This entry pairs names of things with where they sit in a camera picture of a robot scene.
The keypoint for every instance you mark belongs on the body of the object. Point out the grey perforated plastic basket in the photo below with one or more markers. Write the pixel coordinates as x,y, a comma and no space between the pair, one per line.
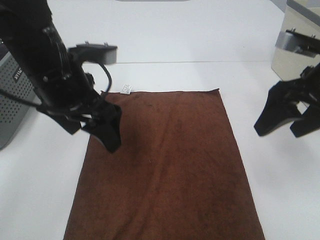
13,81

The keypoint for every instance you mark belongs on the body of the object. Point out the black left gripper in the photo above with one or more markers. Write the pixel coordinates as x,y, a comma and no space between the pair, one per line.
74,100

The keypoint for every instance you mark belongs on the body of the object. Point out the brown towel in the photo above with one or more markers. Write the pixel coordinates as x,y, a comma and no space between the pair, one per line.
178,175

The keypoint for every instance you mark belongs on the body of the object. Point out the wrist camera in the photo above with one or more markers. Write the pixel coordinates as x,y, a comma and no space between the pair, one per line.
298,43
104,54

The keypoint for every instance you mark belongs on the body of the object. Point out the white towel label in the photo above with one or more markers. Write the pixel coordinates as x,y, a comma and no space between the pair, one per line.
126,89

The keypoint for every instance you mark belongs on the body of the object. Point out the beige fabric storage box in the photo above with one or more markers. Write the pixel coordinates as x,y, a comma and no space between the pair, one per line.
303,16

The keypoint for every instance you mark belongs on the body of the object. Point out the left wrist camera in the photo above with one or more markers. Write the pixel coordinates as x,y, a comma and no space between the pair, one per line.
104,54

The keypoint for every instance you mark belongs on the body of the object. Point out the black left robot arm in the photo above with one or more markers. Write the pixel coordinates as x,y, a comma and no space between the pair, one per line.
28,32

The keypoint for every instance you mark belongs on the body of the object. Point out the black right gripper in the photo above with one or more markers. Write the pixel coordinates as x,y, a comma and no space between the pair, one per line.
281,105

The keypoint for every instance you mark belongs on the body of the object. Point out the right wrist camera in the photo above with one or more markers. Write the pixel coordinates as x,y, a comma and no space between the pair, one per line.
298,43

